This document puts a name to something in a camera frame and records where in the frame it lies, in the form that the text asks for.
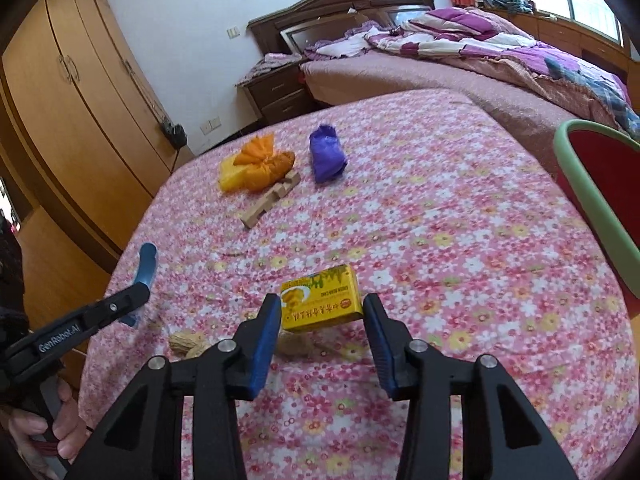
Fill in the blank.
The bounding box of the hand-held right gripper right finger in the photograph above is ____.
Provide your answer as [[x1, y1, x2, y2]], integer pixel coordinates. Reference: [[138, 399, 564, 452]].
[[362, 294, 583, 480]]

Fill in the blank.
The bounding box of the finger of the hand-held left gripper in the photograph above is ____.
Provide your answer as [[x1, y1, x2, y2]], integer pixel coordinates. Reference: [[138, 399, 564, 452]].
[[82, 282, 153, 333]]

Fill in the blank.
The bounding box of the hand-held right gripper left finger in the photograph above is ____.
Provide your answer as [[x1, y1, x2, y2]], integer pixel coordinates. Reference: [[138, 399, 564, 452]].
[[65, 294, 283, 480]]

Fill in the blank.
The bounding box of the small yellow printed box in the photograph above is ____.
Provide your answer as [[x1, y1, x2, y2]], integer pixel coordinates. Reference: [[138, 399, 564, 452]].
[[280, 264, 364, 333]]

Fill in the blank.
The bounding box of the wooden block piece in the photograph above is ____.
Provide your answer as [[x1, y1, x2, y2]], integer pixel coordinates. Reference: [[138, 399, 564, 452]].
[[241, 167, 302, 230]]

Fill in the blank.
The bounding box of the orange knotted plastic bag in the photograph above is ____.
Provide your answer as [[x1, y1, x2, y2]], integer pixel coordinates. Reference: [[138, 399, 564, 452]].
[[232, 133, 297, 193]]

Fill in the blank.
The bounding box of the purple plastic bag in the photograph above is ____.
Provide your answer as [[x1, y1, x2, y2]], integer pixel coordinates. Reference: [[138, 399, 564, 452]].
[[309, 125, 348, 183]]

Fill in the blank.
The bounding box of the red bucket with green rim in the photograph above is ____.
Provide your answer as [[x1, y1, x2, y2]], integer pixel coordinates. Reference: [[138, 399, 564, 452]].
[[553, 119, 640, 318]]

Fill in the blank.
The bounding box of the person's left hand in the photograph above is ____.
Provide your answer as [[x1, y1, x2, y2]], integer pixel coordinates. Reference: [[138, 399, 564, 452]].
[[0, 380, 93, 480]]

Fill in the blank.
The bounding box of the light wooden shelf unit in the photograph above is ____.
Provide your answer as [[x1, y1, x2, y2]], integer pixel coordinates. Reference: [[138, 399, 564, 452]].
[[0, 105, 123, 376]]

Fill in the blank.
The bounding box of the person's dark patterned clothing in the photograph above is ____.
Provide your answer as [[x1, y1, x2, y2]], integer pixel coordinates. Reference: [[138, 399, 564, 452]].
[[0, 220, 26, 341]]

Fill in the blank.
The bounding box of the pink floral tablecloth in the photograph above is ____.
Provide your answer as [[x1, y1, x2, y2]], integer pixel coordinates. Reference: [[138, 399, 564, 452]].
[[80, 89, 633, 480]]

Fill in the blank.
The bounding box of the black plug adapter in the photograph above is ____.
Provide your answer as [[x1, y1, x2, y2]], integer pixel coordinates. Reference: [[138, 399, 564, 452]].
[[160, 119, 187, 148]]

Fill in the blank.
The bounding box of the light wooden wardrobe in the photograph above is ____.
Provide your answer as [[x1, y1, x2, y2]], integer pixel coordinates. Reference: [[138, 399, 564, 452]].
[[0, 0, 193, 271]]

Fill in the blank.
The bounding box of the dark wooden nightstand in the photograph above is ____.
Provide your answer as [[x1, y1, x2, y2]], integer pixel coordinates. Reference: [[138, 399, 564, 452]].
[[237, 62, 318, 126]]

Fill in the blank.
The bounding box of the bed with pink sheet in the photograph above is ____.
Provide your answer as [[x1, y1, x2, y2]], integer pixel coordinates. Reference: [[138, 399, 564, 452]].
[[300, 7, 640, 171]]

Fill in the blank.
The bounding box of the pink cloth on nightstand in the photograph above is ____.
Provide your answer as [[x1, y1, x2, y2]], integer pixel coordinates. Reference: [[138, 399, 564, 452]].
[[235, 52, 306, 86]]

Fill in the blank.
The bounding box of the white pillow with purple frill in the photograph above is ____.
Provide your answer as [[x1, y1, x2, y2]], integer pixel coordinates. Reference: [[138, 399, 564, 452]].
[[305, 22, 386, 61]]

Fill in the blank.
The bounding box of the dark wooden headboard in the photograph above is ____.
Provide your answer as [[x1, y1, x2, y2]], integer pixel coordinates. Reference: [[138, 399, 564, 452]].
[[248, 0, 436, 56]]

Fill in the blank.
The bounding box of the purple and white quilt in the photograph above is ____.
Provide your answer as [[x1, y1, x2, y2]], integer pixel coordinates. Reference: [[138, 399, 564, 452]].
[[365, 6, 640, 136]]

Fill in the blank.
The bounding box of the blue plaid cloth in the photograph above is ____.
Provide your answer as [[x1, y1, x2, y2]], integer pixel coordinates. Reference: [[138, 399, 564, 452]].
[[545, 55, 640, 136]]

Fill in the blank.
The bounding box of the pile of grey-blue clothes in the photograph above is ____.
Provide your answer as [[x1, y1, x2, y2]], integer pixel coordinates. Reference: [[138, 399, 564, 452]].
[[487, 0, 536, 16]]

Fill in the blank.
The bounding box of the low wooden cabinet row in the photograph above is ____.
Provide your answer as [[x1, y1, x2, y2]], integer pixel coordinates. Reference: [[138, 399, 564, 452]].
[[482, 5, 640, 81]]

